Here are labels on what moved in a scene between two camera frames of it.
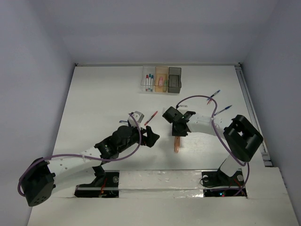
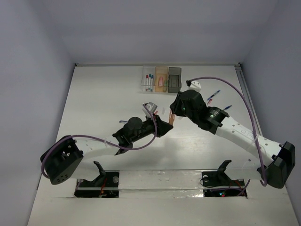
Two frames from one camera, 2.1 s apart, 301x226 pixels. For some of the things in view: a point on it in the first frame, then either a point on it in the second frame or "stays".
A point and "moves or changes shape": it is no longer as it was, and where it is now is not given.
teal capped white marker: x=149 y=79 stays
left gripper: x=148 y=140 to x=162 y=126
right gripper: x=176 y=132 to x=175 y=105
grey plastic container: x=174 y=82 stays
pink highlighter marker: x=160 y=83 stays
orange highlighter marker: x=177 y=144 moves or changes shape
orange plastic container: x=161 y=79 stays
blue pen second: x=225 y=108 stays
